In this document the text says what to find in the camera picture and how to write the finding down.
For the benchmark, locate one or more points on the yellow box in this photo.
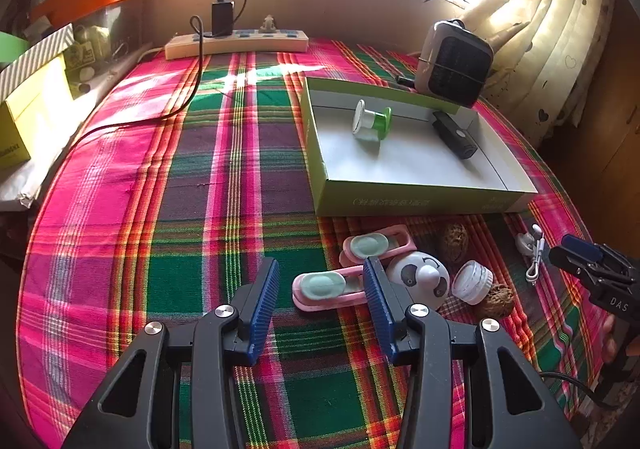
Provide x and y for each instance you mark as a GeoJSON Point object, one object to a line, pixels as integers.
{"type": "Point", "coordinates": [25, 119]}

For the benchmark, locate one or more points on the black charger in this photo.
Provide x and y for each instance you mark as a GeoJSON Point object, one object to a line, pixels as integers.
{"type": "Point", "coordinates": [222, 18]}

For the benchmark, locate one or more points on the brown walnut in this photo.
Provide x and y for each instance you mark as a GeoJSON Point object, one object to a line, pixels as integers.
{"type": "Point", "coordinates": [495, 300]}
{"type": "Point", "coordinates": [455, 239]}

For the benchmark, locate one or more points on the green and white small container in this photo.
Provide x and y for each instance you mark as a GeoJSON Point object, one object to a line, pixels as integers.
{"type": "Point", "coordinates": [370, 121]}

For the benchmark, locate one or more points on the white panda toy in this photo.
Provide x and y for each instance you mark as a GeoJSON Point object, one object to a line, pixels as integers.
{"type": "Point", "coordinates": [417, 276]}

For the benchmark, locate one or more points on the small white knob plug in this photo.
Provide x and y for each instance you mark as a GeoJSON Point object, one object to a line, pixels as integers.
{"type": "Point", "coordinates": [522, 242]}

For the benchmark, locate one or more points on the white ribbed jar cap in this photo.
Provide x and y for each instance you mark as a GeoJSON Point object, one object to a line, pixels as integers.
{"type": "Point", "coordinates": [472, 282]}

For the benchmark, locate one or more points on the green cardboard box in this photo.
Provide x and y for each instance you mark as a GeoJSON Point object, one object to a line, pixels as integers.
{"type": "Point", "coordinates": [400, 164]}

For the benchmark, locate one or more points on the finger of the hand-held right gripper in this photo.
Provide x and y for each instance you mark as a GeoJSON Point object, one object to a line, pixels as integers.
{"type": "Point", "coordinates": [570, 261]}
{"type": "Point", "coordinates": [580, 246]}

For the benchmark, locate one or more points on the white and black heater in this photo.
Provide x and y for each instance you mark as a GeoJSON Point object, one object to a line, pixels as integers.
{"type": "Point", "coordinates": [455, 64]}

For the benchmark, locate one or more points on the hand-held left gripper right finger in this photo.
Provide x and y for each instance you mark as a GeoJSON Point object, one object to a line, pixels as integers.
{"type": "Point", "coordinates": [380, 314]}

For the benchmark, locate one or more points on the striped cardboard box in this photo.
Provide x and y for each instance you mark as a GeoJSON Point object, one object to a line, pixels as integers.
{"type": "Point", "coordinates": [35, 54]}

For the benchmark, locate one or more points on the person's right hand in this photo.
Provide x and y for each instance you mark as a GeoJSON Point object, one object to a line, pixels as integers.
{"type": "Point", "coordinates": [610, 341]}

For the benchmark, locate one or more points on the small grey figurine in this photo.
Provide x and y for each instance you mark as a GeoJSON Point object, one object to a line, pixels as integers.
{"type": "Point", "coordinates": [268, 22]}

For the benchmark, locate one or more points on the pink clip with green oval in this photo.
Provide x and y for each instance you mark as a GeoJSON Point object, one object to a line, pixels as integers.
{"type": "Point", "coordinates": [372, 244]}
{"type": "Point", "coordinates": [325, 286]}

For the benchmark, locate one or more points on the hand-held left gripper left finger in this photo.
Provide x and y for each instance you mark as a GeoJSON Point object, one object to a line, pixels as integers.
{"type": "Point", "coordinates": [262, 314]}

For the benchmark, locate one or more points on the black rectangular device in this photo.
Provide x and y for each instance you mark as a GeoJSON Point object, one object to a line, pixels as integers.
{"type": "Point", "coordinates": [452, 135]}

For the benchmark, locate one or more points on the cream heart print curtain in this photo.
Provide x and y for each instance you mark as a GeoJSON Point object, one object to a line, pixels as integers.
{"type": "Point", "coordinates": [550, 29]}

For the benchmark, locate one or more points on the black cylinder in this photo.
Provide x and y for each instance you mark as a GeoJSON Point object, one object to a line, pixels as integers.
{"type": "Point", "coordinates": [405, 80]}

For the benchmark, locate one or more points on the beige power strip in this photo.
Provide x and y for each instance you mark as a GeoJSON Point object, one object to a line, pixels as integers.
{"type": "Point", "coordinates": [235, 43]}

